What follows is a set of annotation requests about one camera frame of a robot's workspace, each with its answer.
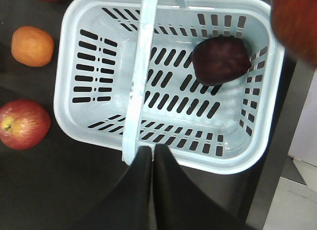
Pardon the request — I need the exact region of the red striped apple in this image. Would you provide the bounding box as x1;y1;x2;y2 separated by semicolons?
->
271;0;317;67

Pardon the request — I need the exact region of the pink red apple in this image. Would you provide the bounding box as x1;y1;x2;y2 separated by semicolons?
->
0;99;51;150

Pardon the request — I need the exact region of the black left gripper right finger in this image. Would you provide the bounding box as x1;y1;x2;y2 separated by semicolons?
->
153;144;251;230

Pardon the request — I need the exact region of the dark red apple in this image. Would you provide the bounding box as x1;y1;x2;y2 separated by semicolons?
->
191;37;251;86

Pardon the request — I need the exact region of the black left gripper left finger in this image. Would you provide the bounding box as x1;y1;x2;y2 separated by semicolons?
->
81;146;152;230

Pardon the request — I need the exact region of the light blue plastic basket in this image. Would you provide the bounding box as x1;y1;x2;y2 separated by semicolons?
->
53;0;284;175

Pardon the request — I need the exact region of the small orange tangerine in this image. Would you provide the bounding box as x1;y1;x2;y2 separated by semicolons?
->
11;26;54;67

